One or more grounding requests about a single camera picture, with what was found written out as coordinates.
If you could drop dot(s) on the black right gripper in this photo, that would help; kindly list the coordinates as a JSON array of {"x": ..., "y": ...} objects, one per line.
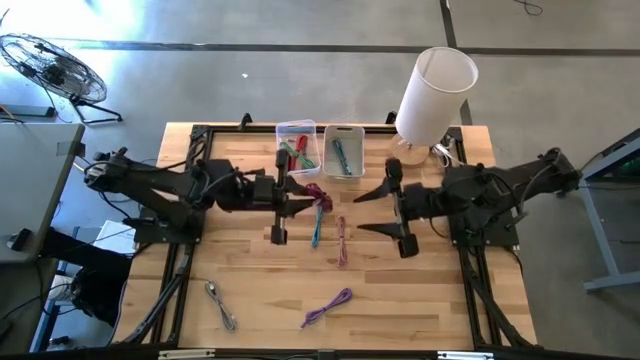
[{"x": 422, "y": 202}]

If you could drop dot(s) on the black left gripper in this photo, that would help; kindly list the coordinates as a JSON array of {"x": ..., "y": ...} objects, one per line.
[{"x": 265, "y": 192}]

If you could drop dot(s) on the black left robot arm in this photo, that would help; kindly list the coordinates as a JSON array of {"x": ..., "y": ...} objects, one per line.
[{"x": 150, "y": 185}]

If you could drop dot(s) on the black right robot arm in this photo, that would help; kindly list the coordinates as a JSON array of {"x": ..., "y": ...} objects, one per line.
[{"x": 525, "y": 175}]

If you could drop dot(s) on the grey plastic bin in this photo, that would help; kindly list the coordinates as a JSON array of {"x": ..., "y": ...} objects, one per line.
[{"x": 357, "y": 150}]

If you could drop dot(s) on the clear plastic bin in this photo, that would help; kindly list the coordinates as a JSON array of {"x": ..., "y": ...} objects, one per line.
[{"x": 287, "y": 130}]

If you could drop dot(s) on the black table clamp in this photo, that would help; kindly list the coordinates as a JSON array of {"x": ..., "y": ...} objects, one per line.
[
  {"x": 391, "y": 118},
  {"x": 245, "y": 121}
]

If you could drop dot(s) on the white shade table lamp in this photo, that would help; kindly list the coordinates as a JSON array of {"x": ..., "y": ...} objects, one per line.
[{"x": 435, "y": 95}]

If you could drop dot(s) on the white paper sheet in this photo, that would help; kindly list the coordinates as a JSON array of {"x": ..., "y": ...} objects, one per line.
[{"x": 112, "y": 235}]

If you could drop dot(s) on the grey metal desk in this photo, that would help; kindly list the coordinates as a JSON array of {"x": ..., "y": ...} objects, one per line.
[{"x": 600, "y": 235}]

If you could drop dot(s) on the black office chair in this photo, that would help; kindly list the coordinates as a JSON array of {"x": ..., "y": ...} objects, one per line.
[{"x": 95, "y": 290}]

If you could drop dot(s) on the grey side table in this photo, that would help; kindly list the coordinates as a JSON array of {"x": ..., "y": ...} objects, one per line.
[{"x": 30, "y": 175}]

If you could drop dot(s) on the black floor fan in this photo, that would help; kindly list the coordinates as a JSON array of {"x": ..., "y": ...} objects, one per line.
[{"x": 55, "y": 70}]

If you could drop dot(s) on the small black device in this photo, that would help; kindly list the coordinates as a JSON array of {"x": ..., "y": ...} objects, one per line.
[{"x": 20, "y": 240}]

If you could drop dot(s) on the black aluminium table frame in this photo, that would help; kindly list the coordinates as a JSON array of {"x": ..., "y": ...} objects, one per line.
[{"x": 240, "y": 129}]

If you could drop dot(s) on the silver metal bracket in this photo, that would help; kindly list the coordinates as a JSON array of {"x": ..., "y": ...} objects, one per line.
[
  {"x": 185, "y": 354},
  {"x": 465, "y": 355}
]

